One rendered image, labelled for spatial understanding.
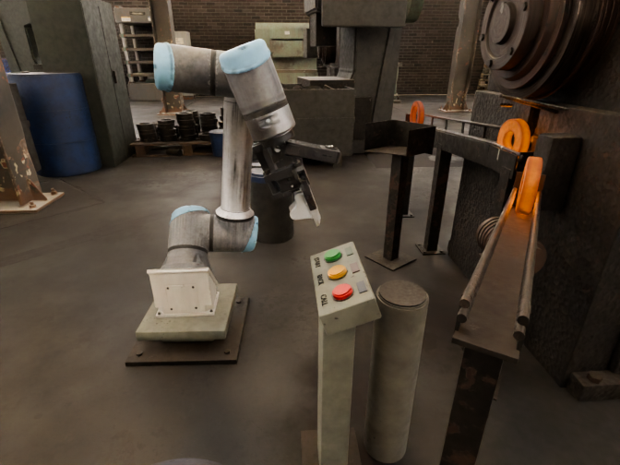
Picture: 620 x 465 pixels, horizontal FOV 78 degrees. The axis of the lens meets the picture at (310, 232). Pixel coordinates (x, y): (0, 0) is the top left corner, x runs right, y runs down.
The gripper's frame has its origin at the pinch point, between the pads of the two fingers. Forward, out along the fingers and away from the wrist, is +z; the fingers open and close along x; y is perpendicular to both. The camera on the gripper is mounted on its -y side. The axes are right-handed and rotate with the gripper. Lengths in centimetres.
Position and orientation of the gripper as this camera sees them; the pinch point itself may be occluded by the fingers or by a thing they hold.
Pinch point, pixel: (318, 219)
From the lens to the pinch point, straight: 83.8
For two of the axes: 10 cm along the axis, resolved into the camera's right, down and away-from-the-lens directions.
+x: 0.8, 4.0, -9.1
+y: -9.4, 3.4, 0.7
